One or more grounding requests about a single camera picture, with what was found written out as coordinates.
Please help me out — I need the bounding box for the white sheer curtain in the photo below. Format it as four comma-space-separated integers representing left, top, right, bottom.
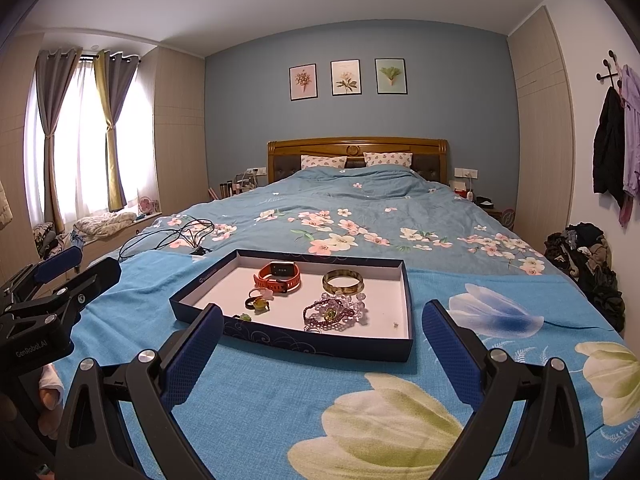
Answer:
25, 57, 151, 231

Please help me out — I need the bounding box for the amber bangle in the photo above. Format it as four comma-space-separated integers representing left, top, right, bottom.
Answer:
321, 269, 365, 297

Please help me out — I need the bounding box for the orange smart watch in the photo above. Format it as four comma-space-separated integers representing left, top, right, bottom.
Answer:
257, 260, 302, 295

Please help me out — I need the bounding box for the black cable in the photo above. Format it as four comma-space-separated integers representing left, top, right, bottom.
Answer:
119, 217, 215, 261

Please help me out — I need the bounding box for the light blue flower blanket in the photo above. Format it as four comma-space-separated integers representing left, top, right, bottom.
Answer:
52, 247, 640, 480

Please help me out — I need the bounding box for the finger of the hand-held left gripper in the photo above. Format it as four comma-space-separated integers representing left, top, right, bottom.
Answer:
5, 257, 122, 327
0, 245, 83, 308

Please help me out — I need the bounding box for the dark blue shallow box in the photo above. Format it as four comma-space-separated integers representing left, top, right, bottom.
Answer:
168, 248, 415, 362

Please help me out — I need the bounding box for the group of cosmetics bottles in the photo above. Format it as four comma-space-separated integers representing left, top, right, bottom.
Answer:
207, 172, 258, 201

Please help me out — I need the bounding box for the black jacket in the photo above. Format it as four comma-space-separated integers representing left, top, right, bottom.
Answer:
592, 87, 626, 211

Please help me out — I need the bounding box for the beige window side cabinet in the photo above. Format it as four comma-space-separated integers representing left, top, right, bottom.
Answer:
152, 46, 208, 216

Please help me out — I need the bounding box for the black wall coat rack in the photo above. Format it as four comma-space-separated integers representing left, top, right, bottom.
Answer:
595, 50, 626, 91

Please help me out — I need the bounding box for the pile of dark clothes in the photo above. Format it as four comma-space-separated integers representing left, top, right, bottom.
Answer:
544, 222, 626, 333

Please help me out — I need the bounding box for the yellow and grey curtain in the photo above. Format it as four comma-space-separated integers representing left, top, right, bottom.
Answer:
94, 50, 139, 213

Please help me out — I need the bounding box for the clear crystal bead bracelet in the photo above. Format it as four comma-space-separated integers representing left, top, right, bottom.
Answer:
320, 292, 371, 333

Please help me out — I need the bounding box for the crumpled white bedding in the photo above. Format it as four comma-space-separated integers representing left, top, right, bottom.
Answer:
74, 211, 137, 241

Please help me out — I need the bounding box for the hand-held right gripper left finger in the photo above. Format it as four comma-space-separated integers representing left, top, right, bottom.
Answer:
54, 302, 224, 480

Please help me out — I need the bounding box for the person's left hand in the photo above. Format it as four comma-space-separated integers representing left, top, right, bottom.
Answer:
39, 365, 65, 411

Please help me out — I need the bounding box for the patterned pillow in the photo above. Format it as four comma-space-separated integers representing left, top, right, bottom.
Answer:
363, 152, 414, 169
300, 154, 348, 171

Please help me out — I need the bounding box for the framed white flower picture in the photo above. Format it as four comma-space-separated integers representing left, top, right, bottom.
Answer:
330, 59, 362, 96

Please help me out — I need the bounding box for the framed green leaf picture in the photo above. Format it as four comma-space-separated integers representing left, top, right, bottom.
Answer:
375, 58, 408, 95

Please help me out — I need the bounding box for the wooden headboard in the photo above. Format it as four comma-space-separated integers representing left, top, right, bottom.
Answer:
267, 138, 451, 184

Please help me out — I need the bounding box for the beige tall wardrobe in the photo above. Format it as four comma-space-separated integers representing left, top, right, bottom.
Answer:
506, 6, 575, 251

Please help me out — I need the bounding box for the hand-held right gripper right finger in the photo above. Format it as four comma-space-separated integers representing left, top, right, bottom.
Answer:
421, 300, 591, 480

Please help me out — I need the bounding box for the framed pink flower picture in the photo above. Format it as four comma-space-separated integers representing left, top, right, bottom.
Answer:
289, 63, 318, 101

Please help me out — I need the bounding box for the purple beaded bracelet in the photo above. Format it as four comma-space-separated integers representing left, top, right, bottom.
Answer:
301, 297, 358, 333

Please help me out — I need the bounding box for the heap of colourful clothes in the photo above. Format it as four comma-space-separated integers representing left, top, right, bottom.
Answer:
32, 220, 83, 261

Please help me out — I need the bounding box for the blue floral duvet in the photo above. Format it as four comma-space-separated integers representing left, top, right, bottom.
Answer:
120, 165, 548, 278

